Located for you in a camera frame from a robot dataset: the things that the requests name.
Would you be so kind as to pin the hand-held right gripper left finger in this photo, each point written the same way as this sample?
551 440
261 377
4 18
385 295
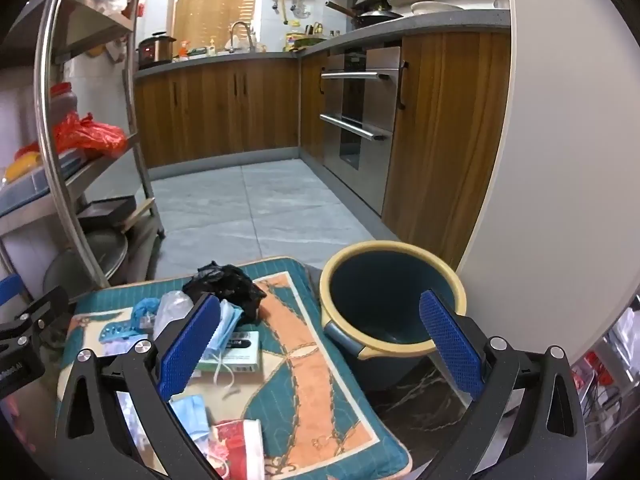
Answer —
190 350

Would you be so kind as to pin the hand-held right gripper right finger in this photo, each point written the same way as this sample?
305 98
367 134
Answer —
450 345

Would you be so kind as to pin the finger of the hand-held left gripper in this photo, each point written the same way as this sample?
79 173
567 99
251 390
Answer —
45 305

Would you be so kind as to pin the clear plastic wrapper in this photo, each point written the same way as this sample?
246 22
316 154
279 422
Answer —
170 310

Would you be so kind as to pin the blue face mask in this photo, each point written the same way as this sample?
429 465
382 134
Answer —
192 415
227 322

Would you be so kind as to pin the green and white box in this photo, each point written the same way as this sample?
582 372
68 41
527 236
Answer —
245 355

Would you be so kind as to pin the blue wrapper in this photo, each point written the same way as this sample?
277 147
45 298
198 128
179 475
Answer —
145 310

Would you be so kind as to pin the blue pill blister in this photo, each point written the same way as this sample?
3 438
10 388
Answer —
117 332

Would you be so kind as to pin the black plastic bag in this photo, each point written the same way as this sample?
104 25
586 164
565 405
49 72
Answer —
225 282

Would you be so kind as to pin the blue bucket with yellow rim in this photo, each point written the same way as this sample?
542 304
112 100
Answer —
380 300

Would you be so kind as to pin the red and white packet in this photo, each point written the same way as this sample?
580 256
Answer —
235 445

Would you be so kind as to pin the round metal pan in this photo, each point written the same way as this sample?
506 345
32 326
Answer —
100 255

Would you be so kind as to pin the teal printed mat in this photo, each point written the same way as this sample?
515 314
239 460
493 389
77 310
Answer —
300 360

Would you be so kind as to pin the black box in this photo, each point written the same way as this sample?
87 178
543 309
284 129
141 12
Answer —
107 212

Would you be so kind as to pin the grey tray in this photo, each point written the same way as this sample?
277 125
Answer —
30 190

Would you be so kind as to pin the wooden board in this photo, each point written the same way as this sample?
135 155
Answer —
140 212

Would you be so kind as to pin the yellow package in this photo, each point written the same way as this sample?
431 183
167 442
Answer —
22 166

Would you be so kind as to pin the red plastic bag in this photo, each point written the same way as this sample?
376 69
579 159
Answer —
87 135

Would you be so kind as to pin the stainless steel shelf rack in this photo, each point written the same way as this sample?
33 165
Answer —
45 110

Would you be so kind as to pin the jar with red lid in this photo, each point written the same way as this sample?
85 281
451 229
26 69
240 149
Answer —
64 102

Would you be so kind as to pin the stainless steel oven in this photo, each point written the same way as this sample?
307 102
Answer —
360 125

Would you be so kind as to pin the wooden kitchen cabinets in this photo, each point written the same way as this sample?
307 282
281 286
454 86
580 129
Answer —
215 110

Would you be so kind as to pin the rice cooker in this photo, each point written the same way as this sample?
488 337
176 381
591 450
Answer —
156 50

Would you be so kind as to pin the yellow oil bottle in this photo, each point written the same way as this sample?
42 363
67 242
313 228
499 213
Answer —
294 41

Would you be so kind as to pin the kitchen faucet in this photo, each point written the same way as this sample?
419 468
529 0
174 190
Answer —
240 27

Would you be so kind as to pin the black wok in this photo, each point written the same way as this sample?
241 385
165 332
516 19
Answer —
375 16

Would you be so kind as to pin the white plate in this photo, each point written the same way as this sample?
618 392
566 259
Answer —
435 7

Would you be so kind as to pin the bamboo window blind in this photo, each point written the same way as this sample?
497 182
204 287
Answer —
210 5

